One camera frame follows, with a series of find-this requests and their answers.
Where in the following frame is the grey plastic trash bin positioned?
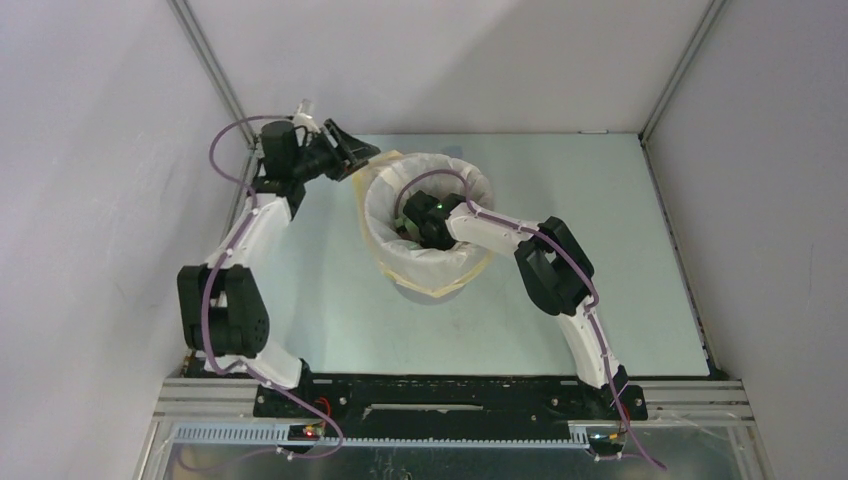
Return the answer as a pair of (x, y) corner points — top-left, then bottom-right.
(394, 283), (465, 306)

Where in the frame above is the right aluminium frame post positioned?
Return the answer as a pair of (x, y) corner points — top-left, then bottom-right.
(639, 0), (729, 146)

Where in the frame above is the left aluminium frame post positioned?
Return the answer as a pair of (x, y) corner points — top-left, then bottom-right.
(166, 0), (246, 121)

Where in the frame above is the aluminium frame post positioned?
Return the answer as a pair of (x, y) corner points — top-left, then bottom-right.
(639, 0), (729, 146)
(166, 0), (246, 121)

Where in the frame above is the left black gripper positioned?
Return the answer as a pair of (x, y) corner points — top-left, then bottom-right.
(291, 120), (379, 183)

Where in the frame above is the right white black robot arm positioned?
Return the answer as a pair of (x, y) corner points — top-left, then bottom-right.
(394, 191), (629, 418)

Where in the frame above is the translucent cream trash bag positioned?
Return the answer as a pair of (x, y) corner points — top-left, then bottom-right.
(352, 150), (495, 298)

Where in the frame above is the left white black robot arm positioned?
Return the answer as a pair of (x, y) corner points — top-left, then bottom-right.
(176, 113), (380, 417)

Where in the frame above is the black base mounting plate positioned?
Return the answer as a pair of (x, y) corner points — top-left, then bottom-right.
(253, 374), (648, 439)

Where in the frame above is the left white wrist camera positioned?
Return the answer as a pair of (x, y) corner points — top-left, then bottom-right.
(291, 99), (321, 134)

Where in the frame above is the grey slotted cable duct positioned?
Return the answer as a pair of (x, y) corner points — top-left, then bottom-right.
(171, 422), (589, 449)

